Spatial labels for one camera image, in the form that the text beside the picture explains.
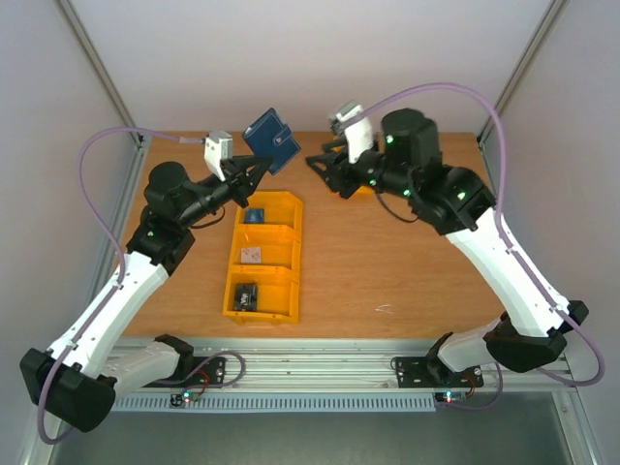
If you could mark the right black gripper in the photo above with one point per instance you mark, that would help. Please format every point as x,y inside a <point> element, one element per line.
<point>345,174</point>

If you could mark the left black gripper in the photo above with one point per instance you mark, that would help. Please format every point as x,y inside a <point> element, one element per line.
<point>242,181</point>

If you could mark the blue card holder wallet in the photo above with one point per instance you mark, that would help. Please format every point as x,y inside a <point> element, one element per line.
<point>270,136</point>

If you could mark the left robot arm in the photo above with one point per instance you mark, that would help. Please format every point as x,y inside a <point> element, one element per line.
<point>72,379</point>

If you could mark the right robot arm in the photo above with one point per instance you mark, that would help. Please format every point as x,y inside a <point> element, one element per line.
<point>406,161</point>

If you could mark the blue card in bin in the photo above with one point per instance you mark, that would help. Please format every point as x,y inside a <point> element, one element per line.
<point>254,216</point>

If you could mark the white card in bin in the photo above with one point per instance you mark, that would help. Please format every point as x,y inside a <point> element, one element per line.
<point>251,255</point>

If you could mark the black card in bin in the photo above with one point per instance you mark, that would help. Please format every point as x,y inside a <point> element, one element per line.
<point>245,297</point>

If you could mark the yellow single bin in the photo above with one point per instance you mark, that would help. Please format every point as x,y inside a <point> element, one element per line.
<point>364,191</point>

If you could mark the yellow bin top of row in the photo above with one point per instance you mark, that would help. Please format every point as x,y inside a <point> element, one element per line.
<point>279,208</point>

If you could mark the yellow bin of row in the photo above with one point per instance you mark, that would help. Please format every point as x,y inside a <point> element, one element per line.
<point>278,294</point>
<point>279,208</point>
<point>280,245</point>

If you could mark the yellow bin middle of row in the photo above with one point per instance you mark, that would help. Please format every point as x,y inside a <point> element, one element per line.
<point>280,245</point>

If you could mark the yellow bin bottom of row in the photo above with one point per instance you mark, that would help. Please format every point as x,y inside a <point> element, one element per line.
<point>278,294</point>

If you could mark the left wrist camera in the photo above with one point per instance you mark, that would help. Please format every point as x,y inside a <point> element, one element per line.
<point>218,147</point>

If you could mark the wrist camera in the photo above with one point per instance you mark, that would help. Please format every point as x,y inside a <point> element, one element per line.
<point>350,123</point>
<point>218,147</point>

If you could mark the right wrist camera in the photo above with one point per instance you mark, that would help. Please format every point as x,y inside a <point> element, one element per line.
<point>350,123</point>

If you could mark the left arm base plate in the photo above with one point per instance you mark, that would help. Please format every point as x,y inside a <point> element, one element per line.
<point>202,369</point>

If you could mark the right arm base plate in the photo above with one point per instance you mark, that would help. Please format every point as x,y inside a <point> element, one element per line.
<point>411,372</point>

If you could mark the grey slotted cable duct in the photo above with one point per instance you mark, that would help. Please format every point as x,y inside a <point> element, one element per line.
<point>268,403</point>

